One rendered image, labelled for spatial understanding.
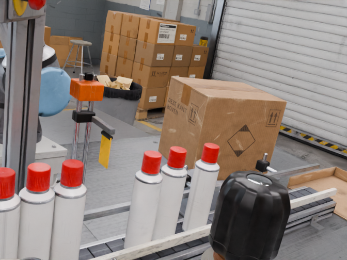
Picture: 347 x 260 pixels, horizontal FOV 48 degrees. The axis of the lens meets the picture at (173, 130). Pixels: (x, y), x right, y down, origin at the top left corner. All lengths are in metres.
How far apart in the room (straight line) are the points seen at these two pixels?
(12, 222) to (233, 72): 5.03
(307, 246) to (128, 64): 3.83
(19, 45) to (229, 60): 4.98
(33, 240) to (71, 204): 0.08
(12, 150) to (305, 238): 0.76
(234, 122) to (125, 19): 3.62
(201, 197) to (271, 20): 4.55
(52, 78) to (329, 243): 0.80
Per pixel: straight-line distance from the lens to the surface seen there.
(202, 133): 1.12
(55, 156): 1.04
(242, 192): 0.42
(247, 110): 1.19
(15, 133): 0.71
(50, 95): 0.89
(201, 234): 0.84
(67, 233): 0.66
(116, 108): 3.26
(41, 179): 0.60
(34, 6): 0.54
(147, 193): 0.71
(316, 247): 1.09
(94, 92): 0.67
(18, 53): 0.68
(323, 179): 1.54
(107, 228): 0.94
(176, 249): 0.82
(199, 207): 0.83
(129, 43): 4.63
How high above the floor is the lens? 1.34
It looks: 18 degrees down
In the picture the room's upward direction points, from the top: 11 degrees clockwise
